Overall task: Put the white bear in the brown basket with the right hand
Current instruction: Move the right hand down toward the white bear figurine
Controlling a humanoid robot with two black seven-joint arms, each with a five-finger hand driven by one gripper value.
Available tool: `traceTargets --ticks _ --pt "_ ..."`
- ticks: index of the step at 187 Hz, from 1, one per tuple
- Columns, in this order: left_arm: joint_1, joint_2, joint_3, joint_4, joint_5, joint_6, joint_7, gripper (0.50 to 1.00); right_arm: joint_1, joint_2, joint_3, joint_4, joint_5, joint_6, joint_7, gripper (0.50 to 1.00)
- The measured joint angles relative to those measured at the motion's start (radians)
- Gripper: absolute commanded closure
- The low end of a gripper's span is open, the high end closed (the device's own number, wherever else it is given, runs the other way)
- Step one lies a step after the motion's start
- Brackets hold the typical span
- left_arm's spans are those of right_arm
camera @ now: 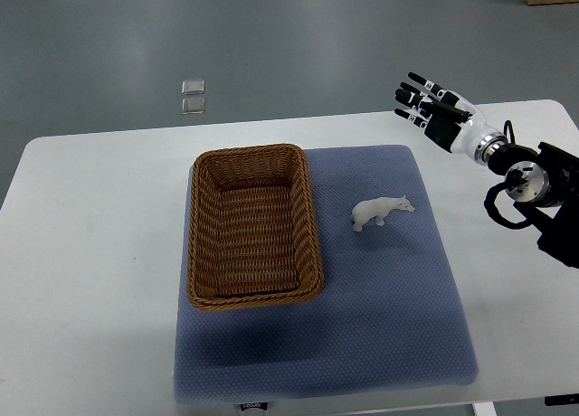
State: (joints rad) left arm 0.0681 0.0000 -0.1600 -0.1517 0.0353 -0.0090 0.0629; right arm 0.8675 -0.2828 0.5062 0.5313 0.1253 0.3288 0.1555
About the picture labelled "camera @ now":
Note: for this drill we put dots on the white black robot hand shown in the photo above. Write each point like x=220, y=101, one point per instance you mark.
x=449, y=120

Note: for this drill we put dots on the white bear figurine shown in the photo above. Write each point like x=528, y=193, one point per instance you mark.
x=377, y=210

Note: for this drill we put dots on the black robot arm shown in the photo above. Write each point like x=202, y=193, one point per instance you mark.
x=543, y=186

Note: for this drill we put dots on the brown wicker basket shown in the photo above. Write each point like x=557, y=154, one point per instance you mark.
x=253, y=235

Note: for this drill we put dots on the blue padded mat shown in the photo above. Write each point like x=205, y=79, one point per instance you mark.
x=389, y=315

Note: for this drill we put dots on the upper floor socket plate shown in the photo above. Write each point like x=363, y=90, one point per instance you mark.
x=193, y=87

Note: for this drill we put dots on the black table control panel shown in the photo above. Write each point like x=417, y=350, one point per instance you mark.
x=561, y=400

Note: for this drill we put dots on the black mat label tag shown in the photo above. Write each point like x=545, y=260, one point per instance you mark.
x=261, y=406

